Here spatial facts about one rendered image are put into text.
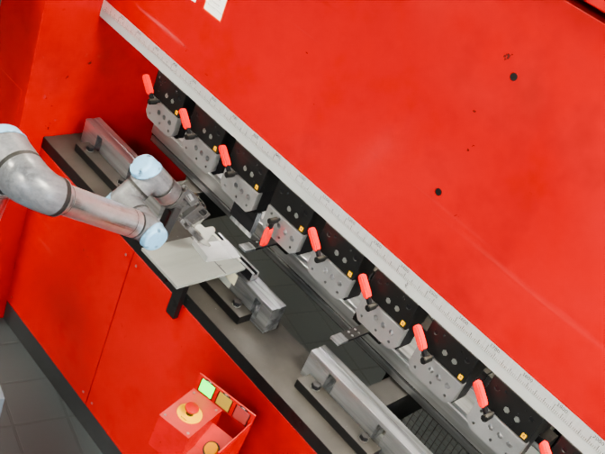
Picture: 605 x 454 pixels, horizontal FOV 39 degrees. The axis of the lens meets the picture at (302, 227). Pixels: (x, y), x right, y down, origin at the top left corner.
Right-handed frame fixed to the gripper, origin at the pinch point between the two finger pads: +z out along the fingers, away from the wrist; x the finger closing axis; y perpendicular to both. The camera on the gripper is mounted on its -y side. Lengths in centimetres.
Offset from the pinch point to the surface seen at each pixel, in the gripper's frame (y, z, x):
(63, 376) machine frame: -81, 50, 40
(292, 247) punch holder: 20.5, 2.5, -22.4
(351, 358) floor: 3, 162, 49
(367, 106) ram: 58, -27, -28
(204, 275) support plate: -5.1, 2.6, -10.3
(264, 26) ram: 51, -38, 12
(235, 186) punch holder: 17.2, -5.3, 3.6
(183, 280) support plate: -10.1, -3.1, -12.6
